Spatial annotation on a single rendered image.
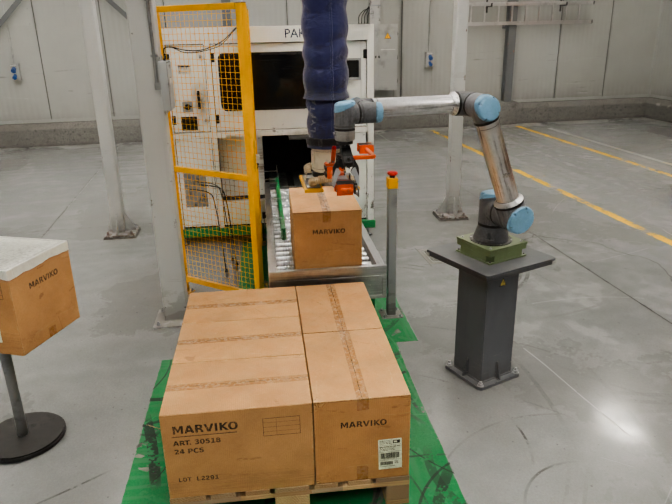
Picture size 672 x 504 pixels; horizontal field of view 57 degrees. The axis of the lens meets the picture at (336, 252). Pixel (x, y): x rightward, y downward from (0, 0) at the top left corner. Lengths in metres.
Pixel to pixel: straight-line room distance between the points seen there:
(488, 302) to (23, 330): 2.29
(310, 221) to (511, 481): 1.72
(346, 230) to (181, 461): 1.64
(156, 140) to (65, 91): 8.46
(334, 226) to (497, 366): 1.23
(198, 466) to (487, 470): 1.32
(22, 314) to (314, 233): 1.58
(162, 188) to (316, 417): 2.19
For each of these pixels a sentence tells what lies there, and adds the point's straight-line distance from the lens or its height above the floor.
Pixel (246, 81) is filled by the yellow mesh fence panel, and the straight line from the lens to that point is 4.14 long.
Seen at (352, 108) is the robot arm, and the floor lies 1.61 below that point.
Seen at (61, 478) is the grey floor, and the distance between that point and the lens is 3.32.
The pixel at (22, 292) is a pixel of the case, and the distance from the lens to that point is 2.99.
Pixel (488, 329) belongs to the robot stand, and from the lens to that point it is 3.56.
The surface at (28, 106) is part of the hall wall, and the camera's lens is 12.77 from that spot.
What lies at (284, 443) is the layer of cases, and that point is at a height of 0.36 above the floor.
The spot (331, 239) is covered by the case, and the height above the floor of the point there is 0.78.
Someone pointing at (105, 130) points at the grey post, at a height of 1.06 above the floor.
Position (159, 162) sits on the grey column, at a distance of 4.21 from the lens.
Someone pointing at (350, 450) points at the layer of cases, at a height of 0.30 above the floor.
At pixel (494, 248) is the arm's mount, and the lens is 3.37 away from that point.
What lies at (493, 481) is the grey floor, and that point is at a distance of 3.07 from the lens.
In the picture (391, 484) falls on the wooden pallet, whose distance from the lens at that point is 2.83.
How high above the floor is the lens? 1.94
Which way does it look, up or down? 20 degrees down
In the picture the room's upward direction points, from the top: 1 degrees counter-clockwise
